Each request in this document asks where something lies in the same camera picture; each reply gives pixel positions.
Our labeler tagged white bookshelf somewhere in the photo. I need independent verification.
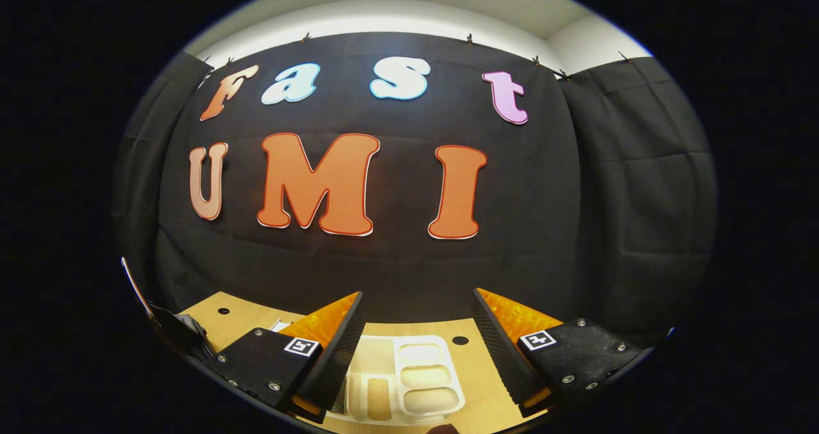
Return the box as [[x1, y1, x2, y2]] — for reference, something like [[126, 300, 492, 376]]
[[272, 319, 468, 427]]

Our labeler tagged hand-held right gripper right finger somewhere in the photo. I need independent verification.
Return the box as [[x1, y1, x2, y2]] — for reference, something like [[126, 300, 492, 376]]
[[472, 287, 648, 419]]

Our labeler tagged grey schoolbag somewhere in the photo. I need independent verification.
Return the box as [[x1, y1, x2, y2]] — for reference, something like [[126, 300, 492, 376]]
[[148, 303, 216, 362]]

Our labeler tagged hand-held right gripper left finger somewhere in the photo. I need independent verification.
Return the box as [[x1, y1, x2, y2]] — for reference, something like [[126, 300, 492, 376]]
[[203, 291, 364, 422]]

